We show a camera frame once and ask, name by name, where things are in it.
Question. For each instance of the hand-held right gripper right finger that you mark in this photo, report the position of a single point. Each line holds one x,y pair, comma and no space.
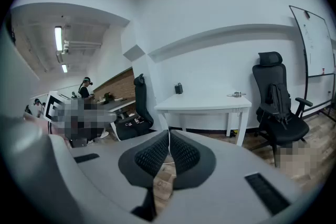
193,162

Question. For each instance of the white ceiling pipes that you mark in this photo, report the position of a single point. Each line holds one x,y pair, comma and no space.
80,45

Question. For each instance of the white table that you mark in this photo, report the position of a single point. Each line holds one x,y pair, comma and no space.
203,106

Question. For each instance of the dark desk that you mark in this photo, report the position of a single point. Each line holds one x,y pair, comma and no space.
118,105

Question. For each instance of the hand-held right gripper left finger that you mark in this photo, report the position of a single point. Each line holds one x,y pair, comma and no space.
147,162

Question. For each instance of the small metal object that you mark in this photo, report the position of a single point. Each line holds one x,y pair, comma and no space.
236,94

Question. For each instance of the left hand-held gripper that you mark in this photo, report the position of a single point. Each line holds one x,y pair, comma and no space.
59,108

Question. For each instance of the black office chair with headrest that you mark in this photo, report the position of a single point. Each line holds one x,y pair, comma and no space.
278,112

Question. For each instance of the long ceiling light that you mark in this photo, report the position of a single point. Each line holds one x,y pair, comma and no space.
58,38

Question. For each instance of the short ceiling light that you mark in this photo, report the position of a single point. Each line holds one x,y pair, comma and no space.
64,68

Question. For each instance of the black backpack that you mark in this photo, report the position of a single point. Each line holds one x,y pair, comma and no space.
278,103

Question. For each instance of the black desk organizer box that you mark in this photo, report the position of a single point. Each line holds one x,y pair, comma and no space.
179,88

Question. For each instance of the cardboard box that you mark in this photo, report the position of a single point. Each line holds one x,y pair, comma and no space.
163,182

